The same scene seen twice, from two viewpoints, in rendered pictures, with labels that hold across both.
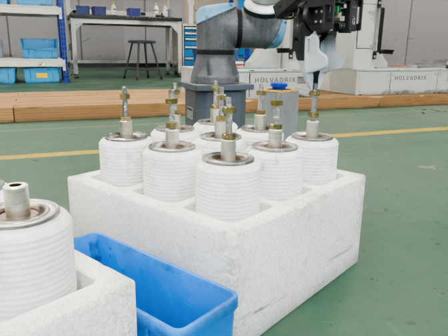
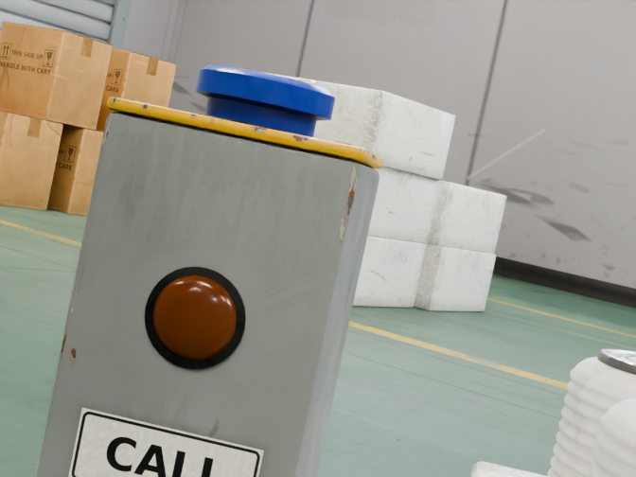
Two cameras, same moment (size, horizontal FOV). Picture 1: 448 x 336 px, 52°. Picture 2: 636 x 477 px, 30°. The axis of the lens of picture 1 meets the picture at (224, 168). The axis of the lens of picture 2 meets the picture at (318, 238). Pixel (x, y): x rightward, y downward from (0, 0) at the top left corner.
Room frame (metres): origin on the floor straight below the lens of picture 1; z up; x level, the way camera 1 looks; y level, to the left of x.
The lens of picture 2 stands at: (1.26, 0.17, 0.31)
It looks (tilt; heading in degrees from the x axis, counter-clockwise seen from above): 3 degrees down; 236
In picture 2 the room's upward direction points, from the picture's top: 12 degrees clockwise
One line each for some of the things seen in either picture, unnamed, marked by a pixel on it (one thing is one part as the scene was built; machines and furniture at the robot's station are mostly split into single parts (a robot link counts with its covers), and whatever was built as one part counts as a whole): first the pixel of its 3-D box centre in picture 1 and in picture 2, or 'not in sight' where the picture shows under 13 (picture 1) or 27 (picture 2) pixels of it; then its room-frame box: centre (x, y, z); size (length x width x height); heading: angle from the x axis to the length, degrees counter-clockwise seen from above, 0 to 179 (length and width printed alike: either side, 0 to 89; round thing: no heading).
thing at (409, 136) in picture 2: not in sight; (352, 127); (-0.56, -2.46, 0.45); 0.39 x 0.39 x 0.18; 22
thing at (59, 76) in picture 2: not in sight; (49, 76); (-0.20, -3.80, 0.45); 0.30 x 0.24 x 0.30; 113
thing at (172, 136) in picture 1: (172, 139); not in sight; (0.72, 0.08, 0.26); 0.02 x 0.02 x 0.03
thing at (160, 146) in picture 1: (172, 147); not in sight; (0.72, 0.08, 0.25); 0.08 x 0.08 x 0.01
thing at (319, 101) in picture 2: (279, 87); (261, 112); (1.08, -0.12, 0.32); 0.04 x 0.04 x 0.02
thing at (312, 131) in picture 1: (312, 130); not in sight; (0.83, -0.16, 0.26); 0.02 x 0.02 x 0.03
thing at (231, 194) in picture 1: (227, 218); not in sight; (0.65, -0.01, 0.16); 0.10 x 0.10 x 0.18
